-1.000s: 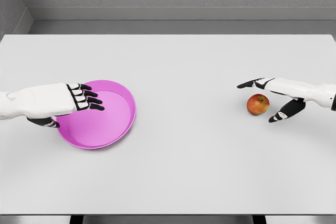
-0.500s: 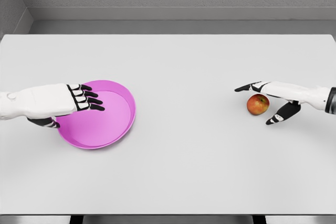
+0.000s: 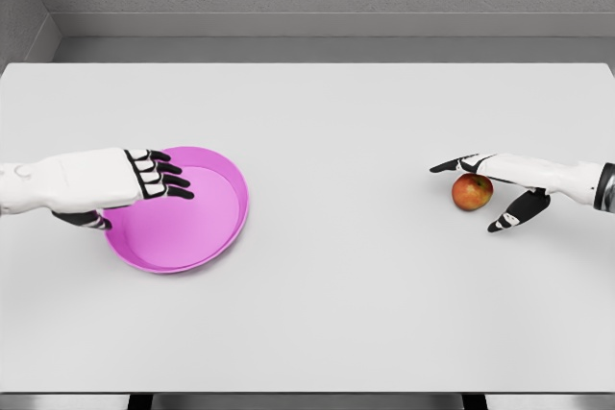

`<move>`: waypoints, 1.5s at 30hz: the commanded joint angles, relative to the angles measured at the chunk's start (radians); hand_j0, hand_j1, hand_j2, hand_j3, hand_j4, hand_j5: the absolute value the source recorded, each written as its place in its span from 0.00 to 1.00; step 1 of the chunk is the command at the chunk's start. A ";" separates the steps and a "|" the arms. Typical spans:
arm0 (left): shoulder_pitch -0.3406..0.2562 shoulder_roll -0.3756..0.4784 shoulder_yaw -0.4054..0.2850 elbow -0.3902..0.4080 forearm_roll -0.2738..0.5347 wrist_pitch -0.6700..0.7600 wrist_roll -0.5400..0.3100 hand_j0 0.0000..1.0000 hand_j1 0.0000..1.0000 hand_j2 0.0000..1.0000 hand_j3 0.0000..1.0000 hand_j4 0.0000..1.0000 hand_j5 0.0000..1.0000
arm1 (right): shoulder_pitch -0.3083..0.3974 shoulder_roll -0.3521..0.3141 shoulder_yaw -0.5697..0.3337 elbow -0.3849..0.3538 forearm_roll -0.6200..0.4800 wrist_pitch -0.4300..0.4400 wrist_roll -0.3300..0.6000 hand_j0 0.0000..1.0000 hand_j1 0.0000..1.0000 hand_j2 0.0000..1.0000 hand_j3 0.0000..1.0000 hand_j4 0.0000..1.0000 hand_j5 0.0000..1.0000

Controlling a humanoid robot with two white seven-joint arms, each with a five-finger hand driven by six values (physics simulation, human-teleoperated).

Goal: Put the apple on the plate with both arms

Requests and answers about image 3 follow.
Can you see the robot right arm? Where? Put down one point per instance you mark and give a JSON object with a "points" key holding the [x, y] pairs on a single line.
{"points": [[583, 182]]}

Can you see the red yellow apple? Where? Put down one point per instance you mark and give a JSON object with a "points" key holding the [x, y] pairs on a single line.
{"points": [[472, 192]]}

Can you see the pink round plate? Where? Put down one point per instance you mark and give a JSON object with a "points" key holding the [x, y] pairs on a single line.
{"points": [[192, 218]]}

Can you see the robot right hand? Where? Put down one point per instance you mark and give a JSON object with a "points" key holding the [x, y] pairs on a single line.
{"points": [[516, 169]]}

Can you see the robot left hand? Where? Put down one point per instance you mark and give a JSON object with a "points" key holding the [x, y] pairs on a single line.
{"points": [[91, 178]]}

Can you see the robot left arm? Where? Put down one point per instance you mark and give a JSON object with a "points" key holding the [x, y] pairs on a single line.
{"points": [[21, 185]]}

